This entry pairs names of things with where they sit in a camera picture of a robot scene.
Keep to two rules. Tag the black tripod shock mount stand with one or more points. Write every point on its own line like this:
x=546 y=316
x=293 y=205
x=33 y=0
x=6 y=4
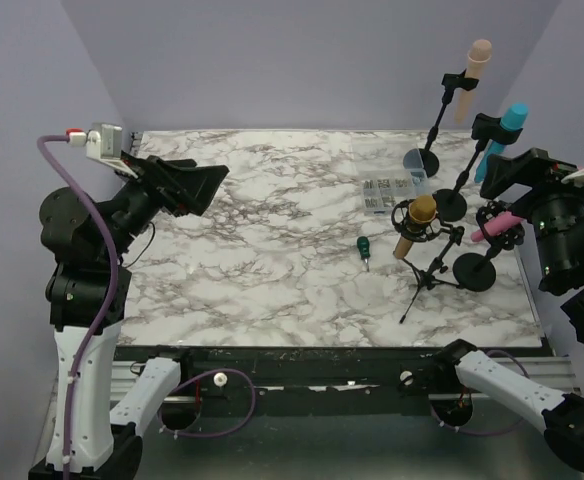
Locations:
x=428 y=274

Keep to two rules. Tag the black stand holding beige microphone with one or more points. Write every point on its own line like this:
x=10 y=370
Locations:
x=423 y=157

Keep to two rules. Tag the clear plastic screw box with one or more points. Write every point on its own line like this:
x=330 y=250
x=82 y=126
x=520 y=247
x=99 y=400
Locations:
x=389 y=169

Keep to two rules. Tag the green handled screwdriver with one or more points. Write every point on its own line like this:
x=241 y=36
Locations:
x=363 y=248

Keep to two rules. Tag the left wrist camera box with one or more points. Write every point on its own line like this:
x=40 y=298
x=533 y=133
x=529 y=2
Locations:
x=103 y=144

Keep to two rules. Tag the teal microphone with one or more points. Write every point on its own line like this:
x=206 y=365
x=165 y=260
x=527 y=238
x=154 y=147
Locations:
x=508 y=131

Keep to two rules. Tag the black front mounting rail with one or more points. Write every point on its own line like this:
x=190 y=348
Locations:
x=243 y=382

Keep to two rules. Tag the beige microphone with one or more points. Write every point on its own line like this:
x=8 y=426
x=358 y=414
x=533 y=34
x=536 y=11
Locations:
x=477 y=58

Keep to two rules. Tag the black stand holding teal microphone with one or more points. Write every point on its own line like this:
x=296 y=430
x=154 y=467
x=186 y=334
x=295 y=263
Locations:
x=451 y=205

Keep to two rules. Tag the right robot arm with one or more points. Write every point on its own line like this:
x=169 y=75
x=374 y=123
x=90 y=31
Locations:
x=558 y=416

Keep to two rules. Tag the pink microphone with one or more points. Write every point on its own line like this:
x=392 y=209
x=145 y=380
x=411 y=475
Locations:
x=496 y=226

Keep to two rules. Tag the gold microphone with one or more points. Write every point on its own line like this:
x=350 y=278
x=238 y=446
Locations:
x=412 y=220

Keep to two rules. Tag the black round-base shock mount stand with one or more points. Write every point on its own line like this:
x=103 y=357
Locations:
x=475 y=272

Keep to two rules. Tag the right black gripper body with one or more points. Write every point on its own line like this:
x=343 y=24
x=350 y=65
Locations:
x=552 y=204

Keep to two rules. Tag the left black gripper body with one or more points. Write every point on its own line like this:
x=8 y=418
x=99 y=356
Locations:
x=137 y=202

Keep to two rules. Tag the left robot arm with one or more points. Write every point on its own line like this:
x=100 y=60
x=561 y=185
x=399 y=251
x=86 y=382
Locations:
x=87 y=295

